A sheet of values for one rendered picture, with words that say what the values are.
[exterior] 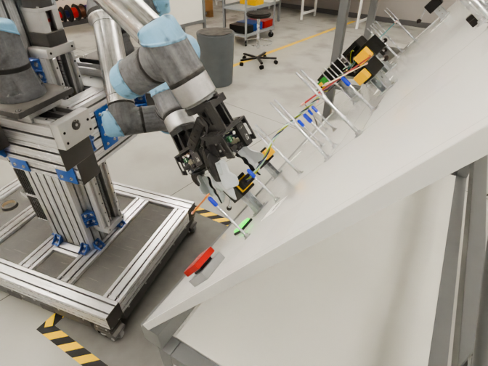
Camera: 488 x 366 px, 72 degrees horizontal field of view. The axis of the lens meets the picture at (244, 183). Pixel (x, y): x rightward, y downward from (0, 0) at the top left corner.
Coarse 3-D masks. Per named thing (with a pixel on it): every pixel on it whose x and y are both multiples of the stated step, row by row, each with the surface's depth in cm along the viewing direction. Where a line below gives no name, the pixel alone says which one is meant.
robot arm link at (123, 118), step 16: (96, 16) 95; (96, 32) 95; (112, 32) 95; (112, 48) 94; (112, 64) 93; (112, 96) 92; (112, 112) 92; (128, 112) 93; (112, 128) 92; (128, 128) 93; (144, 128) 94
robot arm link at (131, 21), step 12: (96, 0) 72; (108, 0) 71; (120, 0) 70; (132, 0) 71; (108, 12) 73; (120, 12) 71; (132, 12) 71; (144, 12) 71; (120, 24) 73; (132, 24) 71; (144, 24) 71; (132, 36) 74
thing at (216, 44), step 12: (204, 36) 385; (216, 36) 383; (228, 36) 388; (204, 48) 394; (216, 48) 390; (228, 48) 396; (204, 60) 404; (216, 60) 399; (228, 60) 406; (216, 72) 409; (228, 72) 415; (216, 84) 419; (228, 84) 426
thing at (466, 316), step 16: (480, 160) 109; (464, 176) 134; (480, 176) 102; (480, 192) 95; (480, 208) 90; (480, 224) 85; (464, 240) 84; (480, 240) 81; (464, 256) 79; (480, 256) 77; (464, 272) 74; (480, 272) 73; (464, 288) 70; (480, 288) 70; (464, 304) 67; (464, 320) 64; (464, 336) 62; (464, 352) 59
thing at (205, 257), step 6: (204, 252) 60; (210, 252) 60; (198, 258) 60; (204, 258) 59; (210, 258) 61; (192, 264) 58; (198, 264) 58; (204, 264) 59; (186, 270) 60; (192, 270) 59; (198, 270) 60
